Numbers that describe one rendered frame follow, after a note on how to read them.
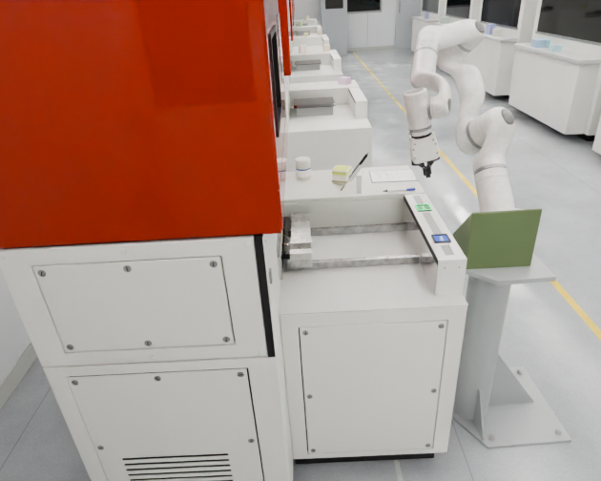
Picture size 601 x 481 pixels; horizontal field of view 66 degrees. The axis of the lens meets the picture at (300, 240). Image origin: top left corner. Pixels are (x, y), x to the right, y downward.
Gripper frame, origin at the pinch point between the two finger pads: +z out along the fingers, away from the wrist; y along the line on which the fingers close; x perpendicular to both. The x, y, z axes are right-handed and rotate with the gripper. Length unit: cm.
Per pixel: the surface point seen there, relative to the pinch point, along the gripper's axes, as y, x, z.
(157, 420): -107, -66, 32
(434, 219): -2.0, -10.8, 15.3
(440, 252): -6.3, -35.0, 14.4
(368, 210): -24.4, 15.0, 17.4
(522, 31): 273, 574, 70
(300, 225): -54, 6, 12
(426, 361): -19, -46, 50
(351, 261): -36.3, -19.1, 19.9
